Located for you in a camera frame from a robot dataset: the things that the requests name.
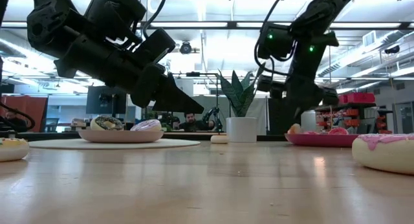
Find white round woven placemat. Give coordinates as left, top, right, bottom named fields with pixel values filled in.
left=28, top=138, right=201, bottom=150

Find white cylinder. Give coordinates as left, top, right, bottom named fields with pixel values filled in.
left=300, top=109, right=317, bottom=133

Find grey partition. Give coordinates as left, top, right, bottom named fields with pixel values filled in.
left=171, top=95, right=268, bottom=133

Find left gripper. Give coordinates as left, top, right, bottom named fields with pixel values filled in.
left=53, top=32, right=206, bottom=115

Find green plant in white pot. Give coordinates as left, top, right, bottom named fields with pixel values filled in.
left=217, top=62, right=267, bottom=143

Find black storage shelf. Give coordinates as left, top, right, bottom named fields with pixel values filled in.
left=315, top=102, right=394, bottom=136

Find light pink plate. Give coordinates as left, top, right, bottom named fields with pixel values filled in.
left=77, top=129, right=165, bottom=144

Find small red-orange frosted donut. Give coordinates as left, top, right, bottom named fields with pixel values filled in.
left=327, top=126, right=350, bottom=136

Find black panel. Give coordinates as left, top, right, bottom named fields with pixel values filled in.
left=267, top=97, right=302, bottom=136

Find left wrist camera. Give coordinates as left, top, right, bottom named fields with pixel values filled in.
left=141, top=28, right=177, bottom=65

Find large lavender frosted donut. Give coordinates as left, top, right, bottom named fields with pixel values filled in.
left=129, top=118, right=162, bottom=132

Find black monitor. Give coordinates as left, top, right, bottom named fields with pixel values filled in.
left=85, top=85, right=130, bottom=115

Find person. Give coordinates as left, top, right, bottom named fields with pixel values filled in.
left=0, top=110, right=28, bottom=133
left=177, top=111, right=216, bottom=132

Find orange partition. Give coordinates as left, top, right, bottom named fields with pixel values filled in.
left=0, top=95, right=49, bottom=133

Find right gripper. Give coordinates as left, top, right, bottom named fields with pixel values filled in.
left=257, top=74, right=340, bottom=131

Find grey glass door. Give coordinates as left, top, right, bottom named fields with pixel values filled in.
left=392, top=101, right=414, bottom=135

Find large chocolate frosted donut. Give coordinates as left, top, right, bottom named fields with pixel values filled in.
left=89, top=115, right=125, bottom=131

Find red storage bins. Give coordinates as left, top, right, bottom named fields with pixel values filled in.
left=338, top=92, right=376, bottom=105

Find small yellow frosted donut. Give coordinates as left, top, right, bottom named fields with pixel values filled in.
left=0, top=137, right=30, bottom=162

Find magenta plate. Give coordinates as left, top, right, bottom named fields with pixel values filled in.
left=284, top=133, right=360, bottom=148

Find large pink sprinkled donut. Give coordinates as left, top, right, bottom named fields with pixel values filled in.
left=351, top=133, right=414, bottom=175

